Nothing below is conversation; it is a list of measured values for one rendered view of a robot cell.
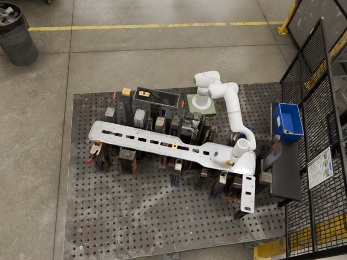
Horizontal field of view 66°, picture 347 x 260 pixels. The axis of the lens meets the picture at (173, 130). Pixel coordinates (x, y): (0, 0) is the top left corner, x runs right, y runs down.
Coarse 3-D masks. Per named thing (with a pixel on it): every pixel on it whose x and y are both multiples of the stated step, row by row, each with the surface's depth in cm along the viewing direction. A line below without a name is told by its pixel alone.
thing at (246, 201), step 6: (246, 180) 206; (252, 180) 206; (246, 186) 203; (252, 192) 201; (246, 198) 199; (252, 198) 199; (246, 204) 196; (252, 204) 197; (246, 210) 194; (252, 210) 194
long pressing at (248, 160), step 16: (96, 128) 219; (112, 128) 221; (128, 128) 222; (128, 144) 214; (144, 144) 215; (208, 144) 220; (192, 160) 212; (208, 160) 212; (224, 160) 213; (240, 160) 214
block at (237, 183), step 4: (232, 180) 212; (236, 180) 208; (240, 180) 208; (232, 184) 208; (236, 184) 206; (240, 184) 206; (224, 188) 232; (228, 188) 222; (232, 188) 207; (236, 188) 206; (240, 188) 204; (224, 192) 231; (228, 192) 220; (232, 192) 218; (228, 196) 225; (232, 196) 223
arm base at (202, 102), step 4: (196, 96) 257; (200, 96) 249; (204, 96) 248; (208, 96) 252; (192, 100) 266; (196, 100) 260; (200, 100) 254; (204, 100) 254; (208, 100) 266; (196, 104) 264; (200, 104) 260; (204, 104) 261; (208, 104) 264; (200, 108) 262; (204, 108) 262
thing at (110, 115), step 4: (108, 108) 223; (112, 108) 224; (108, 112) 222; (112, 112) 222; (108, 116) 220; (112, 116) 220; (116, 116) 233; (108, 120) 226; (112, 120) 225; (116, 120) 238
